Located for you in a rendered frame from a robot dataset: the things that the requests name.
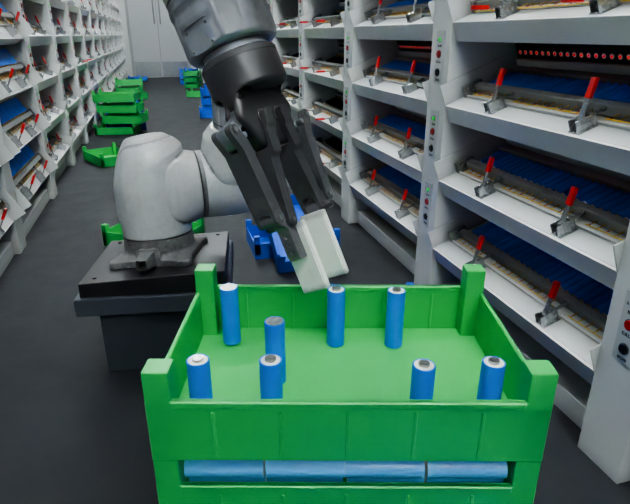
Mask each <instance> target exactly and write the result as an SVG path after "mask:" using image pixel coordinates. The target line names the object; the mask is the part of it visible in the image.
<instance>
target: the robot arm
mask: <svg viewBox="0 0 630 504"><path fill-rule="evenodd" d="M162 1H163V3H164V5H165V7H166V9H167V11H168V13H169V18H170V21H171V23H172V24H173V25H174V28H175V30H176V33H177V35H178V37H179V40H180V42H181V45H182V47H183V50H184V52H185V55H186V57H187V59H188V62H189V63H190V65H191V66H193V67H195V68H199V69H203V71H202V76H203V79H204V81H205V84H206V86H207V88H208V91H209V93H210V96H211V104H212V119H213V121H212V122H211V123H210V124H209V126H208V127H207V128H206V129H205V131H204V132H203V138H202V143H201V150H195V151H190V150H182V145H181V142H180V141H179V140H177V139H176V138H175V137H173V136H171V135H168V134H166V133H163V132H152V133H146V134H140V135H136V136H132V137H129V138H126V139H124V140H123V142H122V144H121V146H120V149H119V152H118V155H117V159H116V163H115V170H114V181H113V186H114V196H115V203H116V209H117V214H118V218H119V222H120V225H121V228H122V233H123V239H124V250H123V252H122V253H121V254H120V255H119V256H118V257H116V258H115V259H113V260H111V261H110V262H109V264H110V269H113V270H117V269H124V268H136V269H137V270H138V271H146V270H149V269H151V268H152V267H169V266H174V267H187V266H190V265H192V264H193V263H192V260H193V258H194V257H195V256H196V254H197V253H198V252H199V250H200V249H201V248H202V246H204V245H205V244H207V243H208V240H207V237H206V236H194V234H193V229H192V222H194V221H196V220H199V219H201V218H204V217H217V216H229V215H236V214H242V213H247V212H251V214H252V216H253V218H254V221H255V223H256V225H257V227H258V228H259V230H261V231H263V230H266V231H267V233H274V232H277V233H278V235H279V237H280V240H281V242H282V245H283V247H284V250H285V252H286V255H287V257H288V259H289V260H290V262H291V263H292V265H293V267H294V270H295V272H296V275H297V277H298V280H299V282H300V285H301V287H302V290H303V292H304V293H305V294H306V293H310V292H314V291H319V290H323V289H327V288H329V287H330V283H329V280H328V278H332V277H336V276H340V275H344V274H347V273H348V271H349V269H348V267H347V264H346V262H345V259H344V257H343V254H342V252H341V249H340V246H339V244H338V241H337V239H336V236H335V233H334V231H333V228H332V225H331V223H330V220H329V218H328V215H327V213H326V209H328V208H331V207H333V200H330V199H333V191H332V188H331V185H330V182H329V179H328V176H327V173H326V171H325V168H324V165H323V162H322V159H321V156H320V153H319V150H318V147H317V144H316V141H315V138H314V135H313V132H312V128H311V121H310V114H309V112H308V110H307V109H305V108H304V109H302V110H300V111H296V110H294V109H291V107H290V104H289V102H288V100H287V99H286V98H285V96H284V95H283V93H282V91H281V85H282V83H284V82H285V80H286V77H287V75H286V71H285V69H284V66H283V64H282V61H281V58H280V56H279V53H278V51H277V48H276V45H275V44H274V43H272V42H271V41H272V40H273V39H274V37H275V35H276V33H277V27H276V25H275V22H274V19H273V17H272V14H271V12H270V9H269V6H268V4H267V1H266V0H162ZM287 142H288V143H287ZM285 143H286V144H285ZM282 144H284V145H282ZM281 145H282V146H281ZM290 188H291V189H292V191H293V193H294V195H295V197H296V199H297V201H298V203H299V205H300V207H301V209H302V211H303V213H304V214H305V215H304V216H301V217H300V221H298V220H297V216H296V213H295V209H294V206H293V202H292V199H291V195H290V192H289V190H290ZM321 189H322V191H321ZM266 215H267V216H266Z"/></svg>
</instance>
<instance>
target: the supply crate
mask: <svg viewBox="0 0 630 504"><path fill-rule="evenodd" d="M194 275H195V286H196V294H195V296H194V298H193V300H192V302H191V304H190V307H189V309H188V311H187V313H186V315H185V317H184V319H183V321H182V323H181V326H180V328H179V330H178V332H177V334H176V336H175V338H174V340H173V342H172V345H171V347H170V349H169V351H168V353H167V355H166V357H165V359H148V360H147V362H146V364H145V366H144V368H143V369H142V371H141V381H142V388H143V395H144V404H145V411H146V418H147V425H148V432H149V439H150V446H151V453H152V459H153V460H311V461H542V459H543V453H544V448H545V443H546V438H547V433H548V428H549V423H550V418H551V413H552V408H553V402H554V397H555V392H556V387H557V382H558V377H559V375H558V373H557V371H556V370H555V368H554V367H553V366H552V364H551V363H550V361H548V360H525V358H524V357H523V355H522V354H521V352H520V350H519V349H518V347H517V346H516V344H515V343H514V341H513V339H512V338H511V336H510V335H509V333H508V332H507V330H506V328H505V327H504V325H503V324H502V322H501V321H500V319H499V317H498V316H497V314H496V313H495V311H494V310H493V308H492V306H491V305H490V303H489V302H488V300H487V299H486V297H485V295H484V294H483V291H484V283H485V276H486V271H485V269H484V268H483V267H482V265H481V264H463V267H462V275H461V284H460V285H338V286H342V287H344V288H345V329H344V345H342V346H341V347H331V346H329V345H328V344H327V289H328V288H327V289H323V290H319V291H314V292H310V293H306V294H305V293H304V292H303V290H302V287H301V285H300V284H236V285H237V286H238V299H239V316H240V332H241V341H240V342H239V343H238V344H236V345H227V344H225V343H224V342H223V330H222V316H221V303H220V289H219V288H220V286H221V285H223V284H219V285H218V281H217V268H216V264H198V265H197V267H196V269H195V271H194ZM393 286H397V287H402V288H404V289H405V290H406V296H405V310H404V324H403V338H402V346H401V347H400V348H397V349H392V348H388V347H387V346H386V345H385V344H384V342H385V324H386V306H387V290H388V288H390V287H393ZM272 316H279V317H282V318H283V319H284V320H285V351H286V381H285V383H284V384H283V399H261V397H260V375H259V359H260V357H262V356H263V355H266V354H265V329H264V321H265V319H266V318H268V317H272ZM194 354H205V355H207V356H208V357H209V359H210V370H211V381H212V393H213V399H190V396H189V387H188V377H187V368H186V360H187V358H188V357H189V356H191V355H194ZM486 356H496V357H499V358H501V359H503V360H504V361H505V362H506V369H505V375H504V382H503V388H502V394H501V400H476V399H477V392H478V384H479V377H480V370H481V362H482V359H483V358H484V357H486ZM420 358H425V359H429V360H431V361H433V362H434V363H435V365H436V373H435V383H434V393H433V399H409V397H410V384H411V372H412V363H413V361H414V360H416V359H420Z"/></svg>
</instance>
